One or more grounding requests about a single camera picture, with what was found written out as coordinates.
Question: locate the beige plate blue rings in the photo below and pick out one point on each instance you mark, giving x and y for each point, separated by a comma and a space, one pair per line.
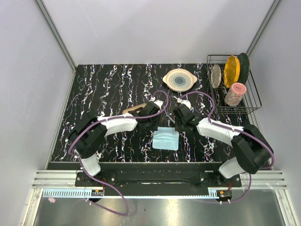
179, 80

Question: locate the grey speckled plate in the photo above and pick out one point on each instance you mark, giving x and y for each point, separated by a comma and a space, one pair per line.
216, 76

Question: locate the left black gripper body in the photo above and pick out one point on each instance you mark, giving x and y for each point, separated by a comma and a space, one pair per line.
153, 123

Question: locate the dark green plate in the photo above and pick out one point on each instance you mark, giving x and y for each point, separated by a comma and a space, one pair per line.
244, 68

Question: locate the black wire dish rack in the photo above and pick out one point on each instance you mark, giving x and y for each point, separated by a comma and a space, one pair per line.
250, 102

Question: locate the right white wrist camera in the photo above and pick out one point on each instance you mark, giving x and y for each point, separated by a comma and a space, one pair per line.
185, 102

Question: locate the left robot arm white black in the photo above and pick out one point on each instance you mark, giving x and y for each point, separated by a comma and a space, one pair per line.
86, 140

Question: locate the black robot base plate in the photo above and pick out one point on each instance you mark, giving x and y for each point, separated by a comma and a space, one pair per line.
159, 179

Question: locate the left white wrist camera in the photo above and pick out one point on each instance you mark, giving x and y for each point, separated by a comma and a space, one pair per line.
159, 103

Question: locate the black marble pattern mat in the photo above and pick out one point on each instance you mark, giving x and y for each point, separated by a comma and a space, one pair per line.
107, 90

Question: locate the yellow scalloped plate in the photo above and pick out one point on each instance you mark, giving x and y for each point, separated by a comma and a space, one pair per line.
231, 71

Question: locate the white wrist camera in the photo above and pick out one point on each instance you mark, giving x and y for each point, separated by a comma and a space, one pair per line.
185, 102
159, 103

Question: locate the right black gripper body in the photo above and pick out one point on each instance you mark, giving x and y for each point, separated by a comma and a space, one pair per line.
179, 125

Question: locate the pink patterned cup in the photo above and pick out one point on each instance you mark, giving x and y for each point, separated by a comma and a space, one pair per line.
235, 94

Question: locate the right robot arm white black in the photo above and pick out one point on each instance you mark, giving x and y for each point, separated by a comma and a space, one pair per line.
250, 148

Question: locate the light blue cleaning cloth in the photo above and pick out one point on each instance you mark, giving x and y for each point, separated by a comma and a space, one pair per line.
166, 138

